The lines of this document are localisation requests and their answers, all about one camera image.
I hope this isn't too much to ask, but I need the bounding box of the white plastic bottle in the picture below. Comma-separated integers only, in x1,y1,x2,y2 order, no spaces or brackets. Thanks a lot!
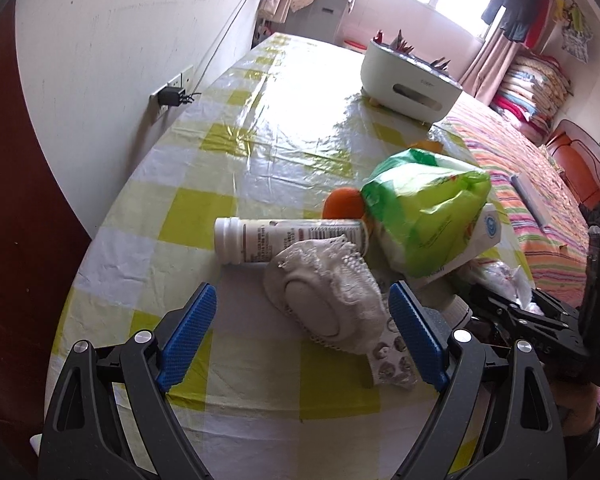
214,216,371,266

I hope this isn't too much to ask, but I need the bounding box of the bed with striped sheet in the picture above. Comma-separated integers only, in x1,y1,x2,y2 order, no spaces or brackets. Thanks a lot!
430,95,600,306

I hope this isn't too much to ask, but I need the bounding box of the wooden headboard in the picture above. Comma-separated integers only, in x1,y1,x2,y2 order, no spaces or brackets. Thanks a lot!
545,119,600,211

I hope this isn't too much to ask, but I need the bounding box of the silver blister pack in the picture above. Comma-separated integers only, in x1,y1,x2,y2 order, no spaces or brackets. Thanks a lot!
367,320,421,391

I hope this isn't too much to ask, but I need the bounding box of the wall socket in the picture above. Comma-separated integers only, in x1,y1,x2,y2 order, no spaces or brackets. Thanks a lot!
149,65,195,126

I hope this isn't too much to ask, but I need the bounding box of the black charger plug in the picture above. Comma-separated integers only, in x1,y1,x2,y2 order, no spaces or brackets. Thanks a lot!
159,86,189,107

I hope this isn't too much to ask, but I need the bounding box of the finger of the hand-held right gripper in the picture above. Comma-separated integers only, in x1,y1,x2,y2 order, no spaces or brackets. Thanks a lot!
472,284,546,333
527,290,583,328

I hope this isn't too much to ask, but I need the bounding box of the person's right forearm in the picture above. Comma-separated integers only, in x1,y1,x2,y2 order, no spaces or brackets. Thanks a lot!
547,377,600,436

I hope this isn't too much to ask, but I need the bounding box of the white lace cloth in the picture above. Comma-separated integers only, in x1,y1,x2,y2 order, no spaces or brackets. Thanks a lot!
263,234,390,353

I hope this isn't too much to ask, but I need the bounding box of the white desktop organizer box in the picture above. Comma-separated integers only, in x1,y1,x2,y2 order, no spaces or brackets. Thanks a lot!
361,39,464,123

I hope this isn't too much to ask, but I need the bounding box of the crumpled white plastic bag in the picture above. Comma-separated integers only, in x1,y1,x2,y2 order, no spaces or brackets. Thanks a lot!
460,259,533,311

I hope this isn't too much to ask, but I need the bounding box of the stack of folded blankets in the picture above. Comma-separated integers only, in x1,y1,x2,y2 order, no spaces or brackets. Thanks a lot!
490,55,576,143

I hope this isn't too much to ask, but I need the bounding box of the pink curtain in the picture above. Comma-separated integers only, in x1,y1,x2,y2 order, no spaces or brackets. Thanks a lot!
462,25,523,106

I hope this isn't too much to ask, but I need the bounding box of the white cylindrical container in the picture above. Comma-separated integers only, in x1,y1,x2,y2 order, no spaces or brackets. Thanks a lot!
439,294,474,332

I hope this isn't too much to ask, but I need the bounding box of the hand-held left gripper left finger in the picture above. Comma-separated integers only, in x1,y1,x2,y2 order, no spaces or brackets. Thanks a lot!
39,282,218,480

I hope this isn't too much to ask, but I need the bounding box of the bundle of utensils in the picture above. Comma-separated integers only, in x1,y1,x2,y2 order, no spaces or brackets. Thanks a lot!
374,29,452,71

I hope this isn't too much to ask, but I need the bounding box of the row of hanging clothes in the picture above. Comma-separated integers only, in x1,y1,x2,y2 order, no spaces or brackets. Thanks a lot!
445,0,596,63

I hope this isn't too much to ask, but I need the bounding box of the yellow checked tablecloth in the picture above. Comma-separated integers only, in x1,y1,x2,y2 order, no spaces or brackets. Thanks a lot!
45,32,536,480

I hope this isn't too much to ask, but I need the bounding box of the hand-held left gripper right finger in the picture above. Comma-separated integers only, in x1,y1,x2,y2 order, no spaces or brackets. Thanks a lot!
387,280,566,480

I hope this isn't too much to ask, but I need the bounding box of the white carton box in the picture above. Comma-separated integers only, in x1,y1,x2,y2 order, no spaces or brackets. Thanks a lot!
410,202,502,288

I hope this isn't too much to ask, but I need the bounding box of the white floor appliance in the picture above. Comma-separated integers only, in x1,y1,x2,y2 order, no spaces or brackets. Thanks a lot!
282,0,353,43

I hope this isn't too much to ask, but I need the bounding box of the green plastic packet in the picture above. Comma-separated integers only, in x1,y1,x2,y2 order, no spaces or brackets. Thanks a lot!
361,148,492,278

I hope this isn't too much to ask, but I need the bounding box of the thin grey cable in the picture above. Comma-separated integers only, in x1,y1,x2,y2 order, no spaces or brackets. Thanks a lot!
185,0,278,103

